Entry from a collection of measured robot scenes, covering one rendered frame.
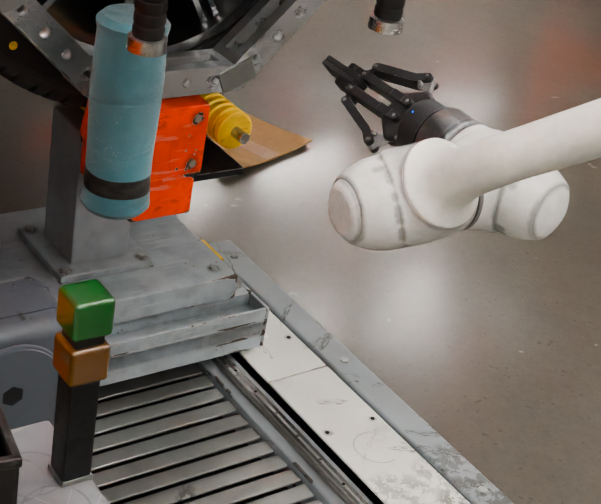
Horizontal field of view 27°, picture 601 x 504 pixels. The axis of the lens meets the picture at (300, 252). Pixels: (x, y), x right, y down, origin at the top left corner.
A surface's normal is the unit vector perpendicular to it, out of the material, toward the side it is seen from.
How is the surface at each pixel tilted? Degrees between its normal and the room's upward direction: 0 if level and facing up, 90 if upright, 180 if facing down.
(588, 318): 0
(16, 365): 90
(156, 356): 90
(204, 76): 90
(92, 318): 90
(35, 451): 0
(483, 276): 0
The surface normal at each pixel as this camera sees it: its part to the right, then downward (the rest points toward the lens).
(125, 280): 0.16, -0.86
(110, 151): -0.18, 0.49
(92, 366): 0.56, 0.49
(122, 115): 0.04, 0.53
